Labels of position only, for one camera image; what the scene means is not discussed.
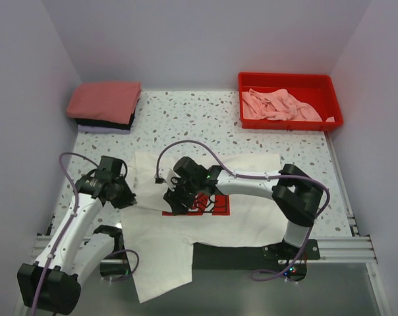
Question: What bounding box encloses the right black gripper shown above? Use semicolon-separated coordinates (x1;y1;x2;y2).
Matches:
163;176;200;217

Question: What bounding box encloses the white printed t shirt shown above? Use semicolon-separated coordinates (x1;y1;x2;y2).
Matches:
121;152;287;303

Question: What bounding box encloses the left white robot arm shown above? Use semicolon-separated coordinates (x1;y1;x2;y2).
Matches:
17;156;137;315

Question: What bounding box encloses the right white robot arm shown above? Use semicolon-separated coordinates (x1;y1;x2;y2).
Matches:
163;157;330;259

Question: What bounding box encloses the folded lavender t shirt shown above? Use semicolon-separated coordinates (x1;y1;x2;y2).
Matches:
78;125;130;135

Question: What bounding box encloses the folded black t shirt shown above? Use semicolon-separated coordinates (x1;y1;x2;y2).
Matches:
67;93;140;130

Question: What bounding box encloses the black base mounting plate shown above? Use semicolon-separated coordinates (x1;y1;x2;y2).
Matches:
192;239;321;280

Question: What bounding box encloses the folded salmon pink t shirt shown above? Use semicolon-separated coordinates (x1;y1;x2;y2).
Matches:
66;81;142;124

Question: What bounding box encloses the pink t shirt in bin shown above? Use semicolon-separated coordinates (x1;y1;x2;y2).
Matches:
241;88;323;122

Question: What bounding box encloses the red plastic bin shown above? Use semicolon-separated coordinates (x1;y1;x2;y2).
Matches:
238;72;343;132

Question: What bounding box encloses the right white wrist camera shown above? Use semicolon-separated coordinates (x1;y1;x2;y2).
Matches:
154;168;179;190

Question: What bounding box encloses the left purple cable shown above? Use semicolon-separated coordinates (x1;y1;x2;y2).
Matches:
30;153;140;316

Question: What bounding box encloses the purple cable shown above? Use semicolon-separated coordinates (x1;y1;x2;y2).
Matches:
155;140;331;283
30;153;140;316

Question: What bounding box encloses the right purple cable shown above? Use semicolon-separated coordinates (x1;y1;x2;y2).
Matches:
155;140;331;283

